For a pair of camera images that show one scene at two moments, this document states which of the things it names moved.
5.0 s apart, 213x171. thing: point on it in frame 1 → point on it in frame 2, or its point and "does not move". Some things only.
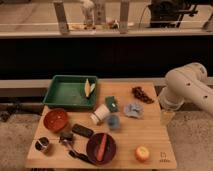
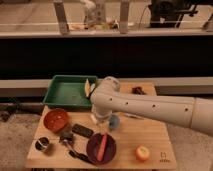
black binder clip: x=66 y=137 does not move
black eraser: x=82 y=130 does not move
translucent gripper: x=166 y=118 → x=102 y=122
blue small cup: x=113 y=122 does not move
